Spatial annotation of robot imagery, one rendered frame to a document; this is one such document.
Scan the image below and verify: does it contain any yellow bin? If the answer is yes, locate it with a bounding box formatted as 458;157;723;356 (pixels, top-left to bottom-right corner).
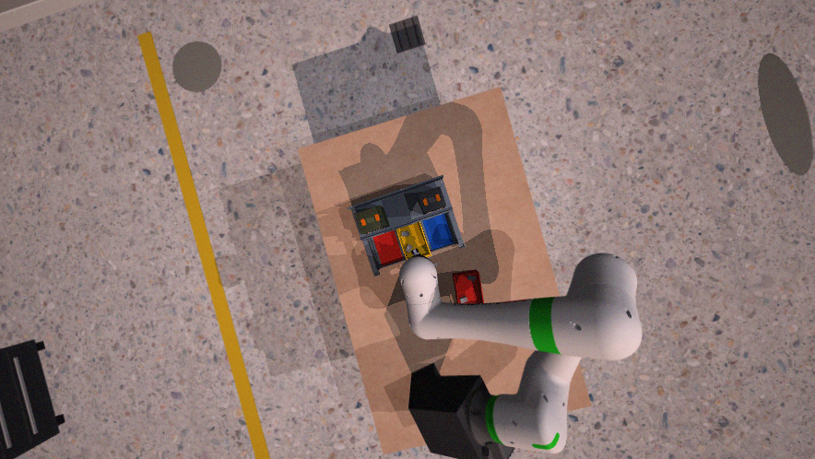
396;222;431;259

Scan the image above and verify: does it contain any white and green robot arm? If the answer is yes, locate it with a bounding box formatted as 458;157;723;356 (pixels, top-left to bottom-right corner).
399;253;643;459

